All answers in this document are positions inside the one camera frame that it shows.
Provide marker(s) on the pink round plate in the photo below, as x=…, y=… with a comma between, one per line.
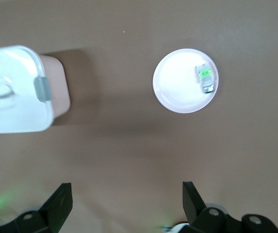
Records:
x=177, y=85

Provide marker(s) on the pink storage box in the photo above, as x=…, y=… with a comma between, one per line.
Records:
x=58, y=92

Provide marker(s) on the white box lid grey clips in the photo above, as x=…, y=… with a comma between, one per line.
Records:
x=12, y=109

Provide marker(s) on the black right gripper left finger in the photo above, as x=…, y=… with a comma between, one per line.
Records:
x=53, y=208

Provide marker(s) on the brown table mat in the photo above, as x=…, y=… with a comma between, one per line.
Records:
x=129, y=157

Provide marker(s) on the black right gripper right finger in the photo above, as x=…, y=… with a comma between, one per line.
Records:
x=197, y=213

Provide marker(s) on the green and white switch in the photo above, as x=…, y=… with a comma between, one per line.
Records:
x=205, y=76

